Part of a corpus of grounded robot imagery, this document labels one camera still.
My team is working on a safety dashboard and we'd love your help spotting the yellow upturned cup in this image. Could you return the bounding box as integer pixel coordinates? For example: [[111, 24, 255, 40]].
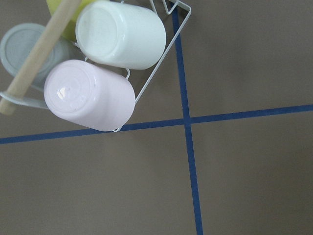
[[46, 0, 95, 42]]

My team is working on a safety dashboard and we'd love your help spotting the grey upturned cup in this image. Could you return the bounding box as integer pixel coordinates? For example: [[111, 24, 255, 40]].
[[0, 23, 79, 110]]

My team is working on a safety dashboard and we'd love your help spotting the pink upturned cup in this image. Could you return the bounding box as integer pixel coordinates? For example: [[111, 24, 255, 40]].
[[44, 60, 135, 131]]

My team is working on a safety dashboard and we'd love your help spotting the white upturned cup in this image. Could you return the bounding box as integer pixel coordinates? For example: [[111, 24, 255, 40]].
[[75, 0, 167, 71]]

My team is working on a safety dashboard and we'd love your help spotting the wooden rack handle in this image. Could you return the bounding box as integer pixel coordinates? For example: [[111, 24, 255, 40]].
[[0, 0, 81, 116]]

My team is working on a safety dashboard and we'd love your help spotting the white wire cup rack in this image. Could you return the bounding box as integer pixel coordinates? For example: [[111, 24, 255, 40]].
[[73, 0, 192, 133]]

